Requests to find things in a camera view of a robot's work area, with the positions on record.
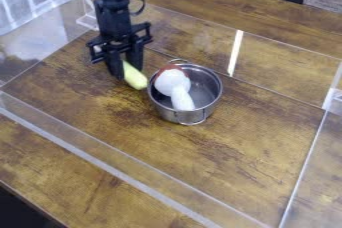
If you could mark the white plush mushroom toy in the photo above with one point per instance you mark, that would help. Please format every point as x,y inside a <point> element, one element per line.
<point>174,84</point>

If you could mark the clear acrylic barrier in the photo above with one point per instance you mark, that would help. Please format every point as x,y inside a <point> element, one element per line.
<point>171,191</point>
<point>314,205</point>

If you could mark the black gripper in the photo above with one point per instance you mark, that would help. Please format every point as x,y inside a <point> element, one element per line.
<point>127,38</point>

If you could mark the clear acrylic triangle bracket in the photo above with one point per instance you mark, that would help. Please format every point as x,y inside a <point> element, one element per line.
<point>87,19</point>

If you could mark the clear acrylic right barrier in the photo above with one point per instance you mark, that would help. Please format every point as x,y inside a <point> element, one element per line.
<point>314,205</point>

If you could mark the clear acrylic front barrier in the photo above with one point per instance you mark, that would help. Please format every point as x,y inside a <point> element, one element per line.
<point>171,191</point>

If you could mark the small steel pot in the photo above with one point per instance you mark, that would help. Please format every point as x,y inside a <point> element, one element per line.
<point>206,92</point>

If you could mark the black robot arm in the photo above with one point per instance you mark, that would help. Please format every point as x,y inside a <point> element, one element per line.
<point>118,9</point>

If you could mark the green handled metal spoon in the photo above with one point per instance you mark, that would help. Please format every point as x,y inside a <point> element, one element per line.
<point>134,77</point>

